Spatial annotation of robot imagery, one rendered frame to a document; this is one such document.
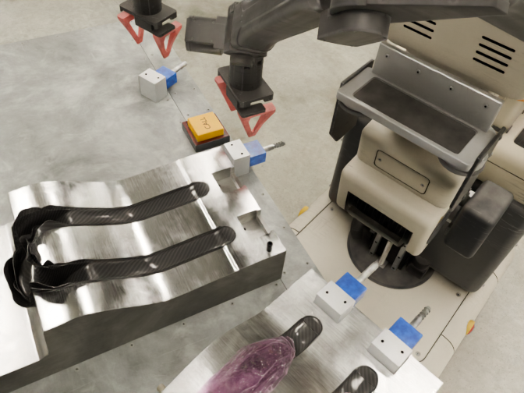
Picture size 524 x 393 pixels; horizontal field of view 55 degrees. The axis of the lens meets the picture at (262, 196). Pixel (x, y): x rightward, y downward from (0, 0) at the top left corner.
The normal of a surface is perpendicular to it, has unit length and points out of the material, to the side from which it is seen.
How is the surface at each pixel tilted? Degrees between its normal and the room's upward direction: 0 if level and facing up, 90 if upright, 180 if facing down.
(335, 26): 77
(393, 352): 0
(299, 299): 0
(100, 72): 0
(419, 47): 98
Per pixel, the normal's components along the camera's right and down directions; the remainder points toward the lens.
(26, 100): 0.07, -0.64
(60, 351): 0.46, 0.70
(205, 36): -0.11, 0.12
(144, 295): 0.43, -0.71
